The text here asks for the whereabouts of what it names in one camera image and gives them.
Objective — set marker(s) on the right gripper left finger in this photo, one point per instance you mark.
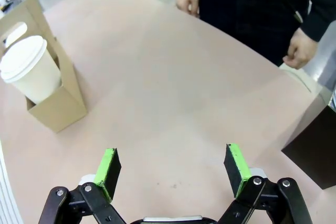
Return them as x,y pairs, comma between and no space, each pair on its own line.
105,179

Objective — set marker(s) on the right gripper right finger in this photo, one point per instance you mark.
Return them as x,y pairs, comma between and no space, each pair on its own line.
237,171

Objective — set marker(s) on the white paper cup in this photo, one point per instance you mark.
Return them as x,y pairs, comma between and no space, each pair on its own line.
39,79

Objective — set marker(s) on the person's left forearm black sleeve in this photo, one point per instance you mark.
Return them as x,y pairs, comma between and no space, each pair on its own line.
320,6

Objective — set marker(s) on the brown cardboard cup carrier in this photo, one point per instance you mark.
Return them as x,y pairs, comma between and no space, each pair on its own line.
63,98

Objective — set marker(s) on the person's left hand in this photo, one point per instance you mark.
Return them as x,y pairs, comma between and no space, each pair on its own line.
302,49

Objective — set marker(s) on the dark brown box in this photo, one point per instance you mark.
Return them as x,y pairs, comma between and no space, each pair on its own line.
315,153

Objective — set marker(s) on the white ribbed panel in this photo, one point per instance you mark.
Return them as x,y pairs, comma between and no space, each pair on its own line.
8,187

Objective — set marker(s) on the person's torso black hoodie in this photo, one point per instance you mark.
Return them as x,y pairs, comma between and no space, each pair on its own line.
249,11

